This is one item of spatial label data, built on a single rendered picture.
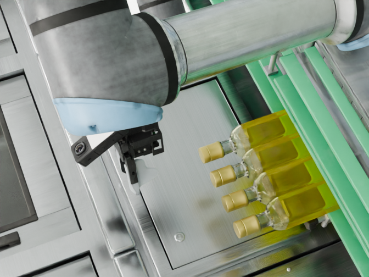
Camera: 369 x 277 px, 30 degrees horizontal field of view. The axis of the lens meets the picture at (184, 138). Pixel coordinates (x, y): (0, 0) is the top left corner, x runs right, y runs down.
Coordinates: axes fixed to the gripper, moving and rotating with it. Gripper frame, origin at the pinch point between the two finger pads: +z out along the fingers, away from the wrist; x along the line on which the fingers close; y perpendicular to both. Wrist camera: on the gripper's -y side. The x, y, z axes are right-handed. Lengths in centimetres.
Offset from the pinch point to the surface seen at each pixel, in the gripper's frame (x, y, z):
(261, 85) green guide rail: 13.5, 36.1, 0.1
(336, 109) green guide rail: -9.5, 40.5, -10.9
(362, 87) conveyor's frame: -8.6, 46.3, -13.4
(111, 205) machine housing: 5.4, -3.6, 12.3
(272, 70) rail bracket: 9.2, 36.5, -7.7
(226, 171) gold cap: -6.0, 18.7, 0.1
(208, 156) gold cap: -1.4, 16.8, -0.6
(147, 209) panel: 1.7, 3.4, 13.1
